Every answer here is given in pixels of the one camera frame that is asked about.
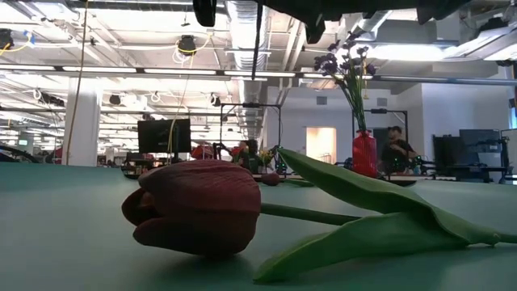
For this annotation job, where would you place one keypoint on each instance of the purple artificial flower bunch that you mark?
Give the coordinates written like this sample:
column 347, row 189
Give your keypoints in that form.
column 329, row 64

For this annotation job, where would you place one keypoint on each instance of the red artificial tulip with leaves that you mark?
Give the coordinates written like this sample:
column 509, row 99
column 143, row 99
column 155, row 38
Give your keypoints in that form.
column 194, row 206

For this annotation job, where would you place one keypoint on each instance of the red ribbed glass vase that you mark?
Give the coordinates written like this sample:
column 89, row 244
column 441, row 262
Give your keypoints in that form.
column 364, row 155

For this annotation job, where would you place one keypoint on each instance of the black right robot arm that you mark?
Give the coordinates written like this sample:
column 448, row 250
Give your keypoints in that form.
column 363, row 8

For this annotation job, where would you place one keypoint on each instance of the yellow background flowers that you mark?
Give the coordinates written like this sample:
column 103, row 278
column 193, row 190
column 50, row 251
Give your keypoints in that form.
column 266, row 155

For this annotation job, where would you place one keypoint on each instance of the black ceiling device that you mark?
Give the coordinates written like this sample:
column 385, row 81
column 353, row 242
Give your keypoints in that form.
column 187, row 44
column 5, row 38
column 215, row 100
column 115, row 99

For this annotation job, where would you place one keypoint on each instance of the overhead light bar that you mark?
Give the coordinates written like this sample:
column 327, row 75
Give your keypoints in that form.
column 182, row 72

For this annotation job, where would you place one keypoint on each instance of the black computer monitor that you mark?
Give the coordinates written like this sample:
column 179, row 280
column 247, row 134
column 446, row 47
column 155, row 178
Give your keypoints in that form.
column 161, row 135

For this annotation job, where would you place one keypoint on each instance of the red bag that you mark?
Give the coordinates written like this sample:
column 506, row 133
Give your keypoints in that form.
column 204, row 151

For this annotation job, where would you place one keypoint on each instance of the person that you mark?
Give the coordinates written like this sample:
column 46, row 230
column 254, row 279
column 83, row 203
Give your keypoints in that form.
column 396, row 153
column 252, row 159

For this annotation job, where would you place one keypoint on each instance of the white building column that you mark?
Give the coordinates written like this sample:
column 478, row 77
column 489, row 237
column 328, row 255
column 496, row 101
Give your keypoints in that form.
column 82, row 121

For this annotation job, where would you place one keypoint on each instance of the long dark background table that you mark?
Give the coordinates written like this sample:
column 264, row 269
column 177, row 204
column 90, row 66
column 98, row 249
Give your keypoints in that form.
column 202, row 178

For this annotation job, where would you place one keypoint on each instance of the small dark red tulip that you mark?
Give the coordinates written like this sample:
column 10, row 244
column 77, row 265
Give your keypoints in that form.
column 270, row 179

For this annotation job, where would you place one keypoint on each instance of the lit doorway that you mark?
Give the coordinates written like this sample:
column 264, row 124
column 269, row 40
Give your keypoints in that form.
column 321, row 149

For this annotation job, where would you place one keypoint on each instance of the dark cabinet with monitors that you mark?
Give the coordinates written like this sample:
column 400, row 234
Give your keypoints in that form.
column 448, row 153

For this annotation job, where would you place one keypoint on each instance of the silver ceiling ventilation duct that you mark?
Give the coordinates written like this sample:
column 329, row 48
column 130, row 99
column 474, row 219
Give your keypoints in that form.
column 375, row 24
column 250, row 48

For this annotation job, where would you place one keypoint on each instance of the black station frame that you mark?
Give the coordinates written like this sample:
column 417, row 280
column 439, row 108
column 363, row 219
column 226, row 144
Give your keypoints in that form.
column 379, row 110
column 250, row 105

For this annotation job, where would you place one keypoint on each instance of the grey wall vent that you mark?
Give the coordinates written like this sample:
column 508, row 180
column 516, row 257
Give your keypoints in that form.
column 381, row 101
column 321, row 100

